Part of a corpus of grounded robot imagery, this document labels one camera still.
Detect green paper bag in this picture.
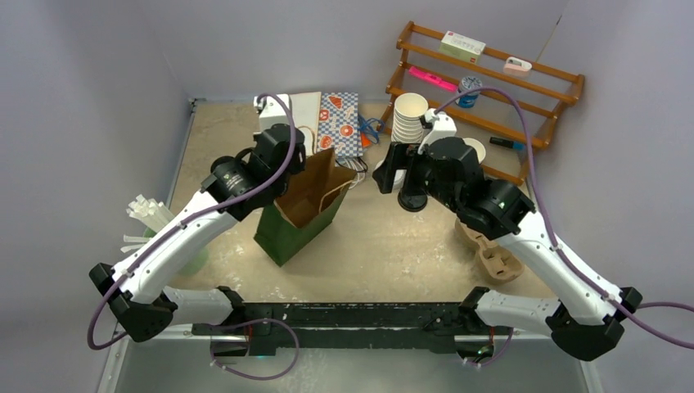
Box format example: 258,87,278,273
254,147,357,267

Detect blue checkered bakery bag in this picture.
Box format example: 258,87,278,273
316,92,363,158

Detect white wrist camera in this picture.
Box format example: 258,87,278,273
253,93,293,135
417,108,457,155

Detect brown pulp cup carrier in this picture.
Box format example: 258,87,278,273
454,220,525,285

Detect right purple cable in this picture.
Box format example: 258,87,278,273
428,86,694,351

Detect stack of white paper cups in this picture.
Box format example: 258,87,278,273
391,93,429,143

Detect orange paper bag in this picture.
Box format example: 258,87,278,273
360,133,376,149

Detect pink highlighter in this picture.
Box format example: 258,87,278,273
408,66,457,93

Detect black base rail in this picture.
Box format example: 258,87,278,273
192,302,510,356

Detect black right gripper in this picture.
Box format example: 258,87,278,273
375,142,463,214

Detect white lid stack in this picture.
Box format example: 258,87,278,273
374,160,407,192

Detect blue lidded jar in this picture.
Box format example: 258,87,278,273
457,75,483,109

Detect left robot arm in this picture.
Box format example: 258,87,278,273
89,124,306,342

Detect white green box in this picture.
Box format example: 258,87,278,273
438,30,486,64

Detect pink white small case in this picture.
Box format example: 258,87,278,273
502,56,533,79

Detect wrapped white straws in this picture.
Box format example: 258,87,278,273
120,194,174,253

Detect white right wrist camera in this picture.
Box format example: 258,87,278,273
417,108,457,155

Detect purple cable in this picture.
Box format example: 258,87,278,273
86,93,298,351
428,86,694,351

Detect dark printed coffee cup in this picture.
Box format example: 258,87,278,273
463,138,486,164

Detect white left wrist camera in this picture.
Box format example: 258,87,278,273
253,93,293,135

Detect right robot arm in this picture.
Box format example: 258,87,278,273
373,137,642,361

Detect dark blue marker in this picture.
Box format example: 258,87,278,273
489,137,525,151

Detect wooden shelf rack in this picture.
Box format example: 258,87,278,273
380,21,585,153

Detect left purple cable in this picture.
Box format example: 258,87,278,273
86,93,298,351

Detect green straw holder cup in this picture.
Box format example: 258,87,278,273
134,231,209,277

